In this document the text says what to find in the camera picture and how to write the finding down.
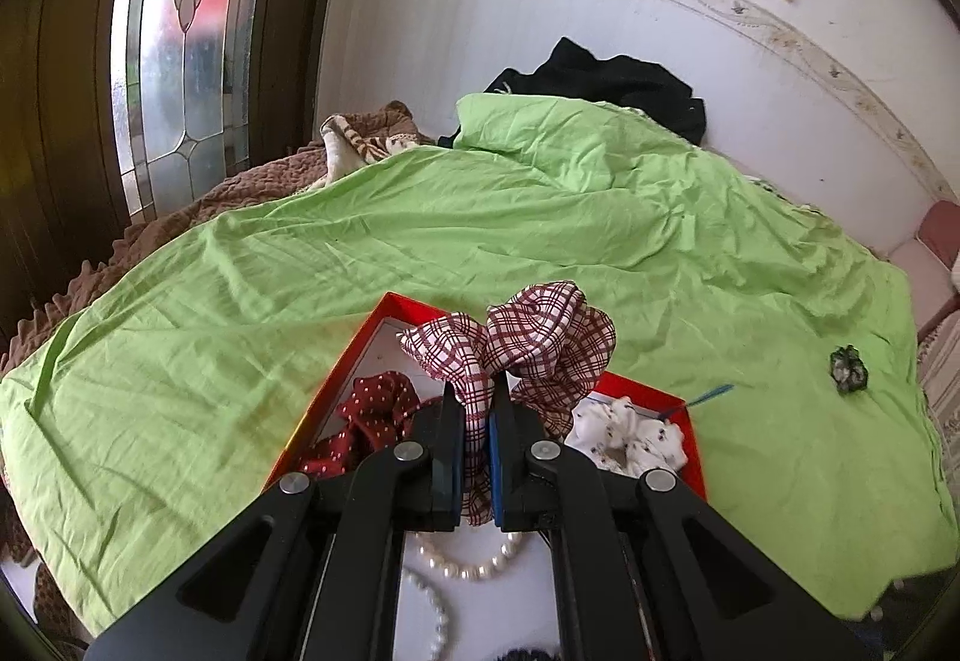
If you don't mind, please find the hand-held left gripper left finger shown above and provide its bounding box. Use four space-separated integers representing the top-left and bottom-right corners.
82 382 467 661

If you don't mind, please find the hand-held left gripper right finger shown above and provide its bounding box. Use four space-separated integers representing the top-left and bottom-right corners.
487 379 880 661

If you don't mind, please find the red dotted scrunchie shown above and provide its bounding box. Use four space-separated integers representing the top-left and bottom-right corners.
300 370 445 479

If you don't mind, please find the red white plaid scrunchie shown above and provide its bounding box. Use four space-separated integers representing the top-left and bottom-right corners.
397 281 617 527

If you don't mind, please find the red cardboard box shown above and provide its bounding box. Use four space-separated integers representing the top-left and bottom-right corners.
259 291 710 661

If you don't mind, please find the white dotted scrunchie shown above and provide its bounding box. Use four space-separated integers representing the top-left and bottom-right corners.
564 395 688 480

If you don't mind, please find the blue thin stick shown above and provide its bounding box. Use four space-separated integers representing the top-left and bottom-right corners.
658 383 734 422

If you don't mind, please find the green bedsheet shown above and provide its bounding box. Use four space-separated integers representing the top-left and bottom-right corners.
0 92 950 641

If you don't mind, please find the brown white patterned blanket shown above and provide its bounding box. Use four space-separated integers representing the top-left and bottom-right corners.
321 102 437 188

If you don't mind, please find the dark green scrunchie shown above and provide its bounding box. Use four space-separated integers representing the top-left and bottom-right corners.
828 345 870 396

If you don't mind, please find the brown quilted bedspread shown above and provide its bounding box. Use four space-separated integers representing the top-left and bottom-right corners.
0 140 338 654

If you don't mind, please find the black cloth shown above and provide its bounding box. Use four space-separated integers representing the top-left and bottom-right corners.
438 36 708 149

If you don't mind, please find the striped cloth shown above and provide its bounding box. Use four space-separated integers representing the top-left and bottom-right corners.
916 312 960 456

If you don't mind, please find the pink cushion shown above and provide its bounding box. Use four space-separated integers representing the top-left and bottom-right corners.
888 200 960 333

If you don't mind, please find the stained glass window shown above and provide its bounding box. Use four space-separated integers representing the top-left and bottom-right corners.
111 0 284 217

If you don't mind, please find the white pearl necklace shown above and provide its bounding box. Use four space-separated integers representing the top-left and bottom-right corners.
401 530 527 661

